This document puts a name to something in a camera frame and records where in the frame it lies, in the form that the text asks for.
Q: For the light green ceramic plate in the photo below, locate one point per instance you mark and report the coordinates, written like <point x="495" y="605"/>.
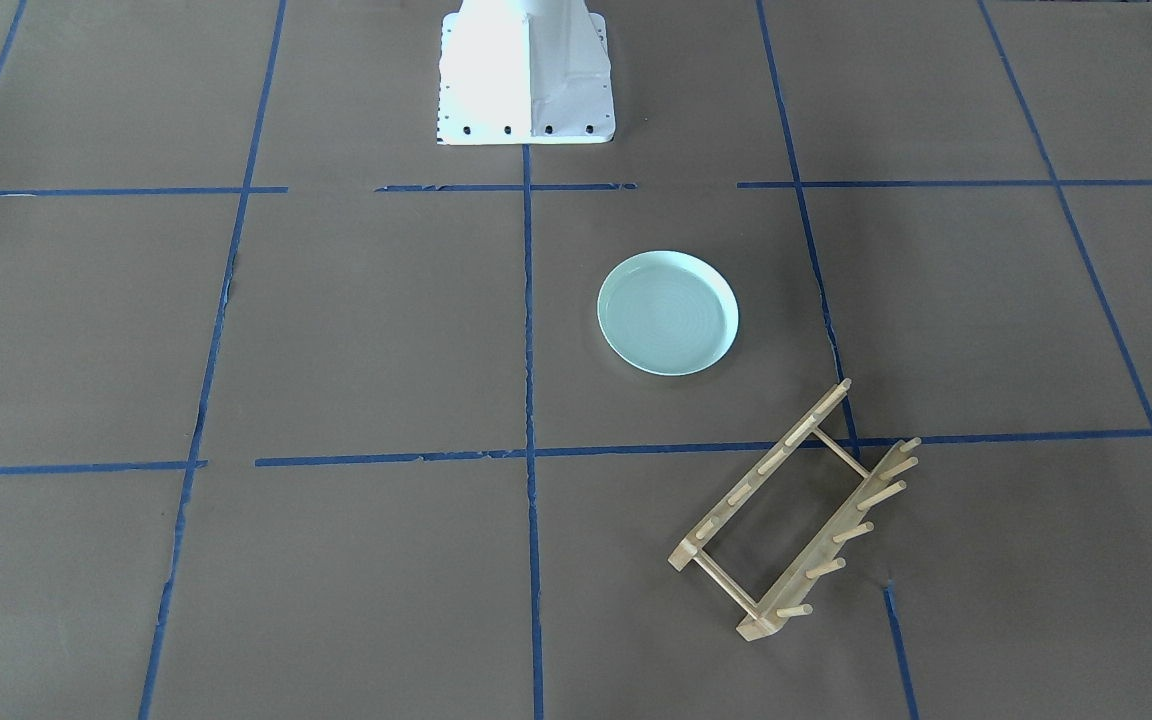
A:
<point x="667" y="313"/>

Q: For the wooden dish rack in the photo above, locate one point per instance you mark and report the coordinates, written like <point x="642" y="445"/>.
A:
<point x="806" y="498"/>

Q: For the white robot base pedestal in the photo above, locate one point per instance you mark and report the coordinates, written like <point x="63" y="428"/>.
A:
<point x="516" y="72"/>

